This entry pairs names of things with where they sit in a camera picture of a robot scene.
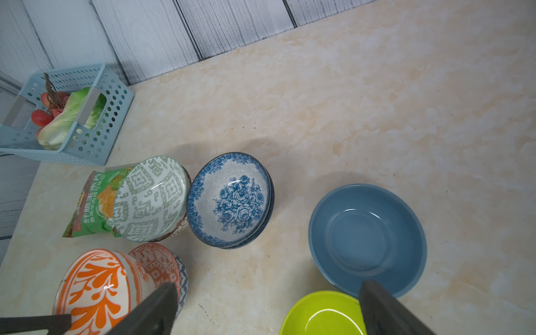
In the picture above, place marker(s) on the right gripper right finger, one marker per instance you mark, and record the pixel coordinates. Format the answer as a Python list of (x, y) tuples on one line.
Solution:
[(384, 314)]

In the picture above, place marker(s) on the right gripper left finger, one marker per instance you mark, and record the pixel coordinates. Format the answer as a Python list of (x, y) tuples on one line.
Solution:
[(155, 315)]

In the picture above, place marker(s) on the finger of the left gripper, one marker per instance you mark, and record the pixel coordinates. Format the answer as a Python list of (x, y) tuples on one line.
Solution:
[(54, 324)]

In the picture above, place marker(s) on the red diamond pattern bowl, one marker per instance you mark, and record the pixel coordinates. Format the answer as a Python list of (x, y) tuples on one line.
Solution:
[(164, 266)]

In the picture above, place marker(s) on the lime green bowl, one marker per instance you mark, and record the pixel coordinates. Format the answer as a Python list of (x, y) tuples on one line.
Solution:
[(325, 312)]

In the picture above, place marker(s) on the orange floral bowl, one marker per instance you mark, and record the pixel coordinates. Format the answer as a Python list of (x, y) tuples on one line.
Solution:
[(100, 289)]

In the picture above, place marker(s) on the plain blue shallow bowl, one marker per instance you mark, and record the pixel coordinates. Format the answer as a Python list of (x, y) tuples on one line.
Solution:
[(361, 232)]

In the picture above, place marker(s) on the brown lattice pattern bowl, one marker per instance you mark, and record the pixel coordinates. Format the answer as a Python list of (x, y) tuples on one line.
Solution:
[(183, 221)]

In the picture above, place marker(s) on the green geometric pattern bowl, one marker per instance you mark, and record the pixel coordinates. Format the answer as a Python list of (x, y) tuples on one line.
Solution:
[(148, 202)]

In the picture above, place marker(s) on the blue floral bowl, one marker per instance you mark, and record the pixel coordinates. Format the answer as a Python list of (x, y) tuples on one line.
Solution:
[(264, 223), (228, 200)]

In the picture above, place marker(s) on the green snack chip bag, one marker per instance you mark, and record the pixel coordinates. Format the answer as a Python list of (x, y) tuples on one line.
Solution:
[(96, 203)]

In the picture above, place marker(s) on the green lettuce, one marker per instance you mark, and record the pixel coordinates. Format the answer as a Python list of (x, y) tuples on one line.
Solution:
[(52, 136)]

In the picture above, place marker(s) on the light blue plastic basket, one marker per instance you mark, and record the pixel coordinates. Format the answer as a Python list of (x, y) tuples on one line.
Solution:
[(91, 135)]

